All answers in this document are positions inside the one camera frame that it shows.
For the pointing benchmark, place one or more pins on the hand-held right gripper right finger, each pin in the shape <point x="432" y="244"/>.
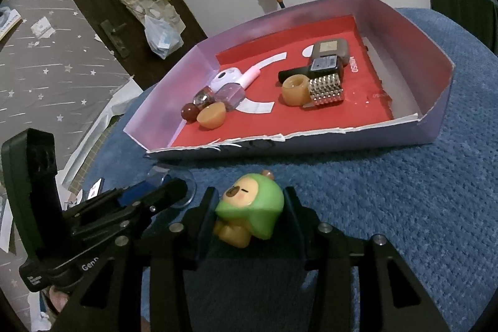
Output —
<point x="295" y="227"/>

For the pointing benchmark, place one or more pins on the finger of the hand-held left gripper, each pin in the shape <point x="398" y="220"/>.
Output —
<point x="163" y="196"/>
<point x="130" y="196"/>

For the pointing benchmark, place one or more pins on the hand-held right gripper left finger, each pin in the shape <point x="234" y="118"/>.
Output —
<point x="205" y="227"/>

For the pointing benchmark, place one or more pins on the green-hooded bear figurine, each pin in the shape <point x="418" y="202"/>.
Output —
<point x="253" y="203"/>

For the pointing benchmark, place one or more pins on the amber round lid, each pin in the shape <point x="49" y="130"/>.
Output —
<point x="211" y="116"/>

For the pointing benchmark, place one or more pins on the dark red ball trinket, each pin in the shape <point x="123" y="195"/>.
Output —
<point x="198" y="100"/>

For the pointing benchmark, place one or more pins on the pink cardboard box red inside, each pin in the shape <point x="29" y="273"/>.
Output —
<point x="350" y="122"/>

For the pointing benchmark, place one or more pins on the purple nail polish bottle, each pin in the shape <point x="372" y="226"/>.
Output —
<point x="229" y="96"/>

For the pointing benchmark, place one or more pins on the silver bead cube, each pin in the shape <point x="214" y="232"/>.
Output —
<point x="326" y="91"/>

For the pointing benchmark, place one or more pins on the taupe small case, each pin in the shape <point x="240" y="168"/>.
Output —
<point x="330" y="48"/>

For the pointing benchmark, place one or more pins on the person's left hand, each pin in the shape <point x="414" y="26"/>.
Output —
<point x="58" y="299"/>

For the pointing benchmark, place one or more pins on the clear plastic cup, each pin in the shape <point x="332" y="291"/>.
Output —
<point x="163" y="174"/>

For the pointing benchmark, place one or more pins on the smartphone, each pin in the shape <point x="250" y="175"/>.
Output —
<point x="95" y="190"/>

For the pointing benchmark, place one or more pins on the small white paper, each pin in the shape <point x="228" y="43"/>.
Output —
<point x="43" y="28"/>

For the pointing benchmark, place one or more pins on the clear plastic bag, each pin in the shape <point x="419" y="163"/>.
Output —
<point x="161" y="38"/>

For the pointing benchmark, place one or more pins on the book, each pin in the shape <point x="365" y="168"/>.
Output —
<point x="7" y="21"/>

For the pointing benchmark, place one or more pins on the table with dark green cloth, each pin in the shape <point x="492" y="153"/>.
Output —
<point x="459" y="5"/>

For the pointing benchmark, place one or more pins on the grey star-print wall covering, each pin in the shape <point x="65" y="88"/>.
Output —
<point x="46" y="83"/>

